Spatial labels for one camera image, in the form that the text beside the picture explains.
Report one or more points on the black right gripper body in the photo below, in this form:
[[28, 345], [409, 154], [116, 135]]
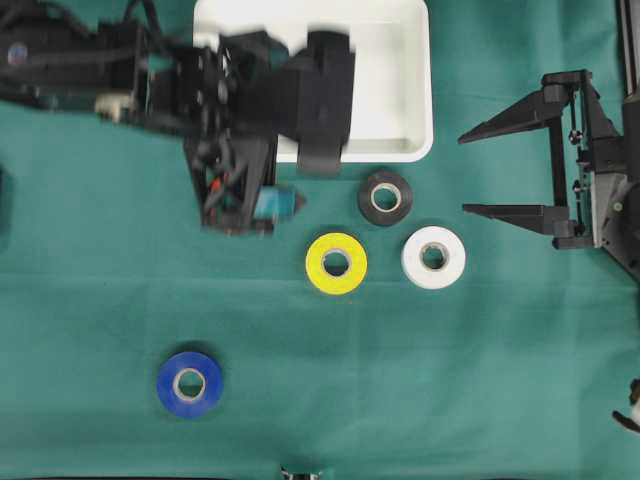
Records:
[[601, 150]]

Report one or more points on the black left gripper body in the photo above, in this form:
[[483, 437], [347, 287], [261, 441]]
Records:
[[195, 99]]

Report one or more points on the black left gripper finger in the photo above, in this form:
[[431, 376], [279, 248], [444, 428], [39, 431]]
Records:
[[278, 203]]

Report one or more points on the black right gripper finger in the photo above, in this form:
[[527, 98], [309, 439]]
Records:
[[541, 219], [534, 111]]

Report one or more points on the black tape roll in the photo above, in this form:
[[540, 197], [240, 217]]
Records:
[[385, 198]]

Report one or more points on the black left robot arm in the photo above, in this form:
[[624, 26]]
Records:
[[130, 72]]

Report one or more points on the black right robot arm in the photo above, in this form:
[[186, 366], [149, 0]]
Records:
[[563, 154]]

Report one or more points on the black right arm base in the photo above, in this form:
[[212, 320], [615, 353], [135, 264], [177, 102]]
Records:
[[620, 229]]

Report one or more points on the yellow tape roll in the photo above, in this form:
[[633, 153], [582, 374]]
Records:
[[336, 263]]

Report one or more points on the white tape roll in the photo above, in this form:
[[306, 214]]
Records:
[[433, 258]]

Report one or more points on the white plastic tray case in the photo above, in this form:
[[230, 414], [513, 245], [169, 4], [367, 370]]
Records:
[[392, 115]]

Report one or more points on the blue tape roll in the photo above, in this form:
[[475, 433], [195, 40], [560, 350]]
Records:
[[189, 384]]

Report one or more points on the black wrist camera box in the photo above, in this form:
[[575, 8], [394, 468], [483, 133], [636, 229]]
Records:
[[307, 99]]

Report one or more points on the black white cable clip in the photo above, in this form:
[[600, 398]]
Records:
[[630, 421]]

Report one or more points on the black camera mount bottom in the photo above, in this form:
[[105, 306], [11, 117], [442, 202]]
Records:
[[302, 472]]

